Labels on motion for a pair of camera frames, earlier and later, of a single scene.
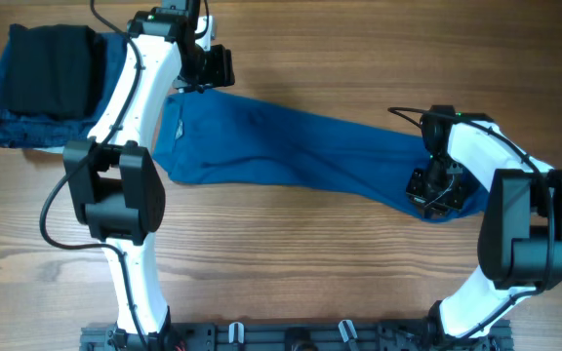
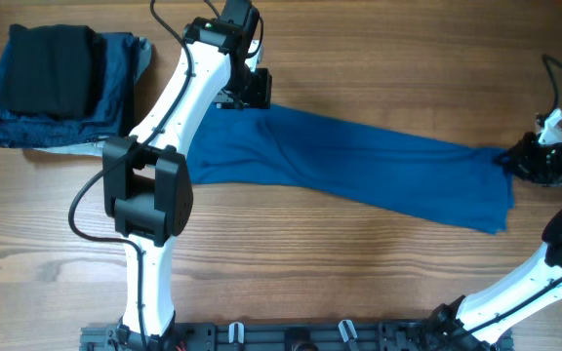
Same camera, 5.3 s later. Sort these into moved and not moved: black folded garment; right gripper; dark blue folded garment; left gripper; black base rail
Moved: right gripper; left gripper
Not moved: dark blue folded garment; black folded garment; black base rail
